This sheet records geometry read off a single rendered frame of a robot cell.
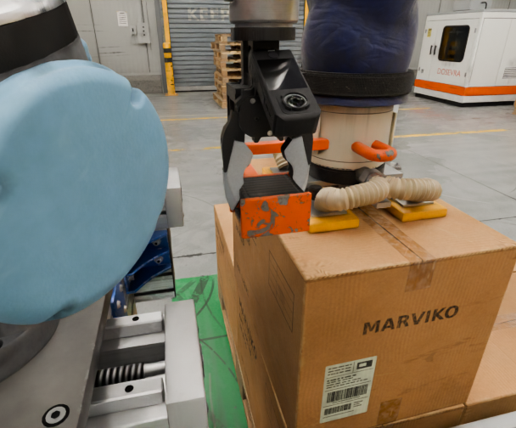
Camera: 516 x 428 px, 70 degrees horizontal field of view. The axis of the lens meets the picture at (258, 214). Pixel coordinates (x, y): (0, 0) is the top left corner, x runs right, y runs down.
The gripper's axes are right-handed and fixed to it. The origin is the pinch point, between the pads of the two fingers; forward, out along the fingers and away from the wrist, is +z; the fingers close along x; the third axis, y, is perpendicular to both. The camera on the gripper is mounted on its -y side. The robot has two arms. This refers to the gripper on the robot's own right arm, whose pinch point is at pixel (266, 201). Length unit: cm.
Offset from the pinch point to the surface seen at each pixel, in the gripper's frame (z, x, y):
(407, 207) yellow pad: 11.6, -32.8, 14.7
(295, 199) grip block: -1.8, -2.2, -4.3
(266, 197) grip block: -2.4, 1.2, -4.1
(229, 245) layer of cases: 54, -8, 79
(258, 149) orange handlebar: 0.6, -5.2, 24.4
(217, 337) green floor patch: 108, -2, 89
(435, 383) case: 44, -36, 0
